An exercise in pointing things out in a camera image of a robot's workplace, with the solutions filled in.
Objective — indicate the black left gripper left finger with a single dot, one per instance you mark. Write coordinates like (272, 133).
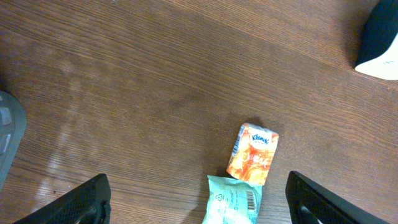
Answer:
(88, 203)

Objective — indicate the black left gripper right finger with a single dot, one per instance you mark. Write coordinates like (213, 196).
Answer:
(311, 203)

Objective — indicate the orange small box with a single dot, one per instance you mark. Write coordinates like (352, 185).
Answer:
(252, 154)

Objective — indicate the teal small packet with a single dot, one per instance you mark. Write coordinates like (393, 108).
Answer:
(232, 201)

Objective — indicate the white barcode scanner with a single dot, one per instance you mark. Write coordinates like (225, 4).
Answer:
(378, 51)

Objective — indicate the grey plastic mesh basket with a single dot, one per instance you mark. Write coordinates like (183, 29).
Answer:
(13, 125)

